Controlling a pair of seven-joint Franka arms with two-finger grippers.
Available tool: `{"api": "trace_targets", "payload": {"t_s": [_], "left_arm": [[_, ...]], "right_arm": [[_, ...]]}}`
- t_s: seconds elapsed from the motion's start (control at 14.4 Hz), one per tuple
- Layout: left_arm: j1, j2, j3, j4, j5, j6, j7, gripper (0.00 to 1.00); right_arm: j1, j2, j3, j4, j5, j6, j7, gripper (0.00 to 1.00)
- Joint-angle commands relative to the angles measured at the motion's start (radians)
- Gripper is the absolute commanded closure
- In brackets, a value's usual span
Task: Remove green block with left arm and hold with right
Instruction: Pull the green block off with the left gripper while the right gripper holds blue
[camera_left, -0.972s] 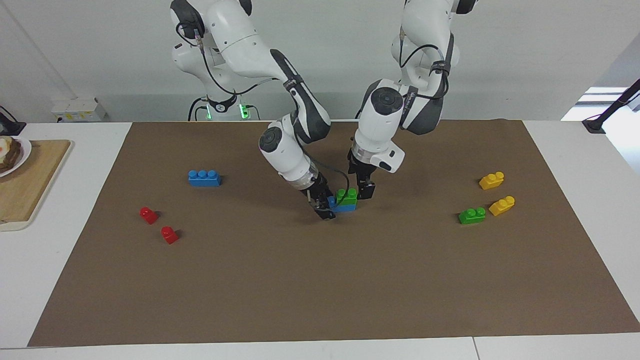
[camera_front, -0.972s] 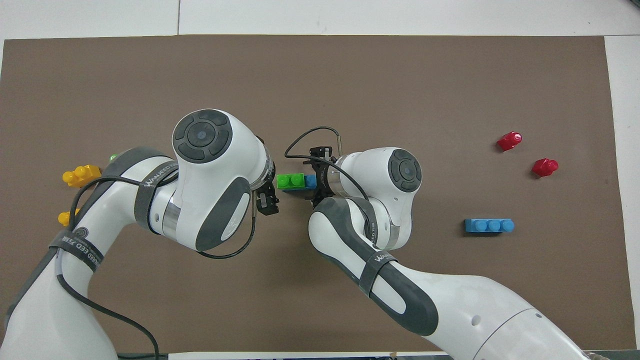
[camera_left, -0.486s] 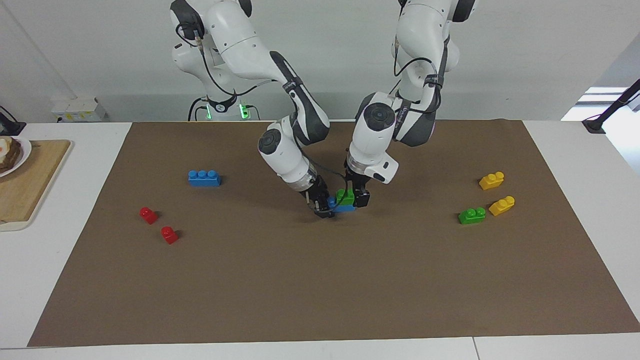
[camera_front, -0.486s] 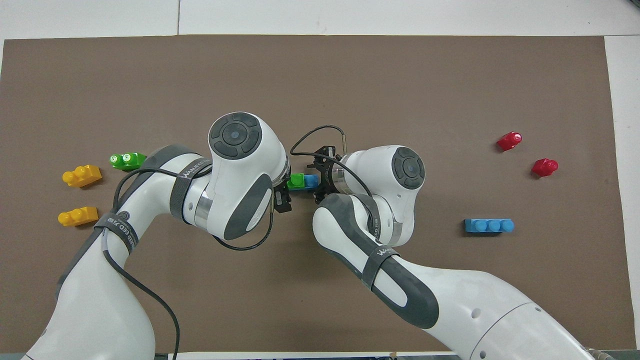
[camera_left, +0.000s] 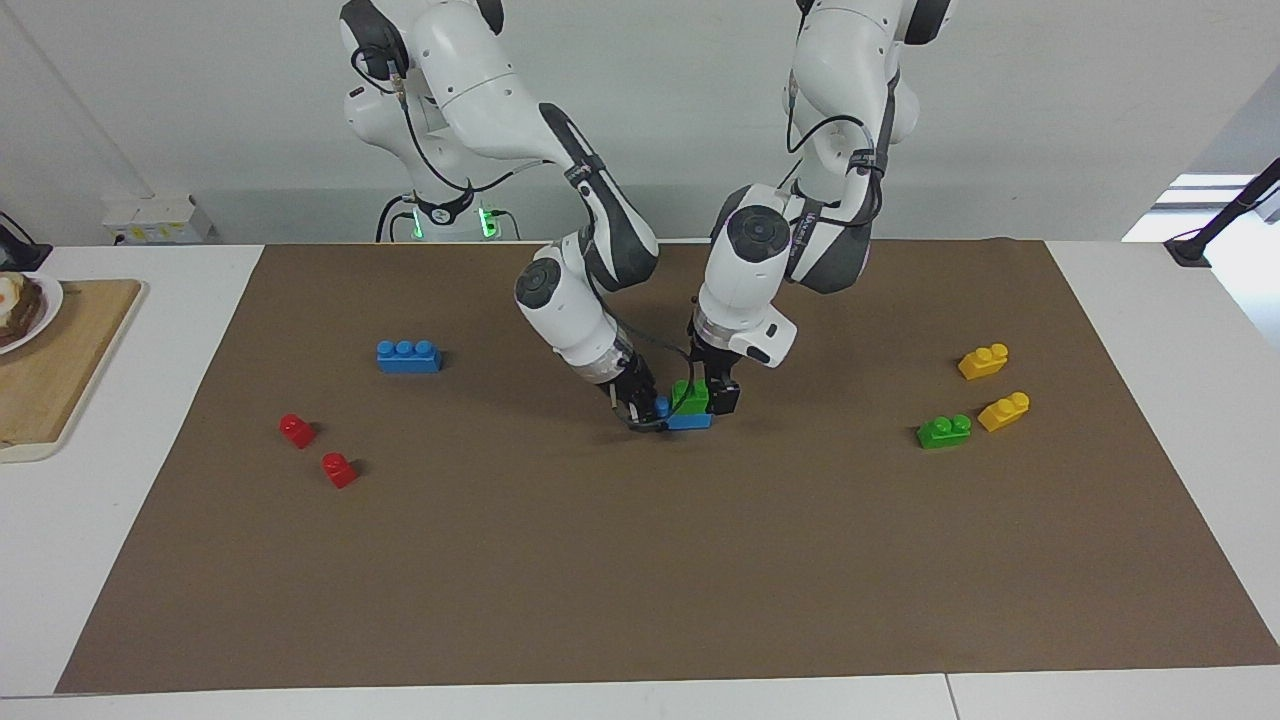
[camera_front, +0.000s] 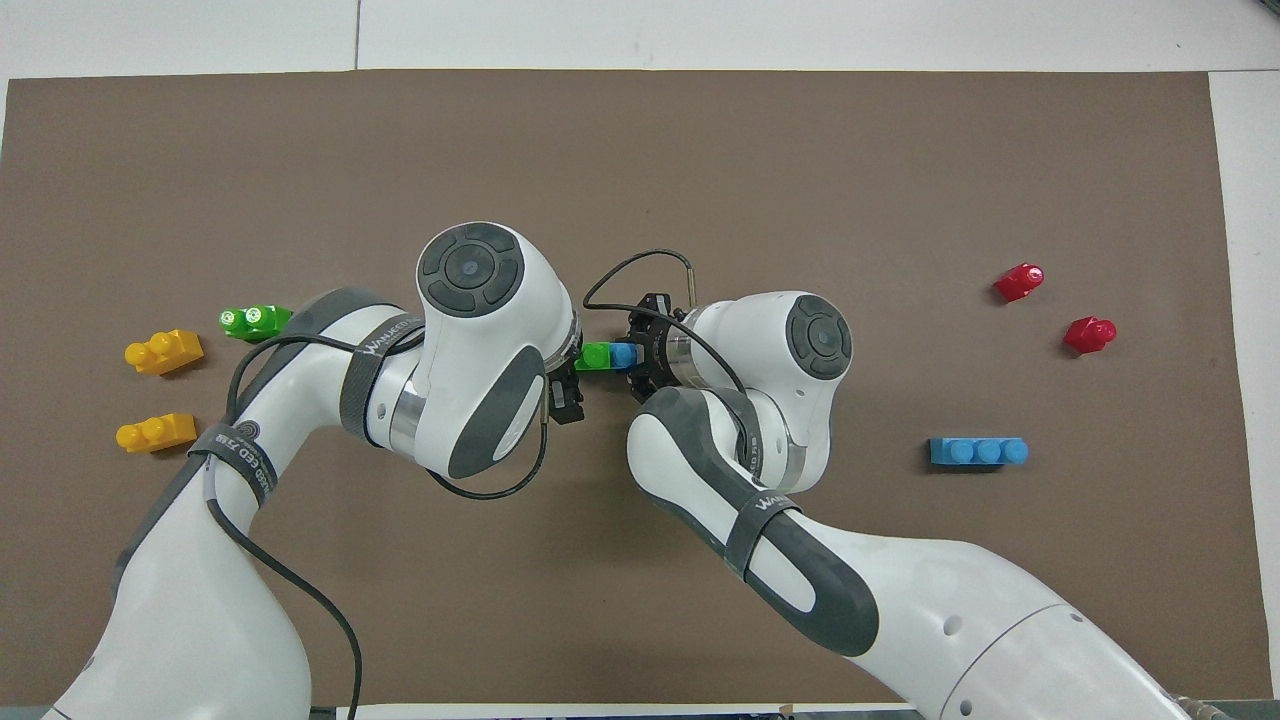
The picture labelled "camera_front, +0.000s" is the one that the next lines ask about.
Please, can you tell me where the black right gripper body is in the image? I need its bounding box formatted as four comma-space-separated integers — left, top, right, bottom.
645, 293, 691, 386

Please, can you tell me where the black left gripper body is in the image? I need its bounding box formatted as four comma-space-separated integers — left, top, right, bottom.
546, 370, 588, 426

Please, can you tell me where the red one-stud block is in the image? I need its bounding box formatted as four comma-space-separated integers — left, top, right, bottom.
1062, 316, 1118, 356
993, 263, 1045, 305

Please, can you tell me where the yellow two-stud block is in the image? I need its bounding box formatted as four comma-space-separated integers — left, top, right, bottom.
116, 413, 198, 454
124, 330, 205, 376

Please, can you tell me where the brown table mat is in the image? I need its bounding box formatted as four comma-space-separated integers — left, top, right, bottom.
0, 68, 1271, 707

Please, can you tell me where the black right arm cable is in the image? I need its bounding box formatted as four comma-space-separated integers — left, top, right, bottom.
582, 250, 746, 396

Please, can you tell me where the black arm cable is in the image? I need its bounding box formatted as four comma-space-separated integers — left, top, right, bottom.
582, 250, 746, 396
205, 335, 551, 720

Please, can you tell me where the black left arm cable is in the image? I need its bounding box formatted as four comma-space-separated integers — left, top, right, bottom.
205, 335, 551, 720

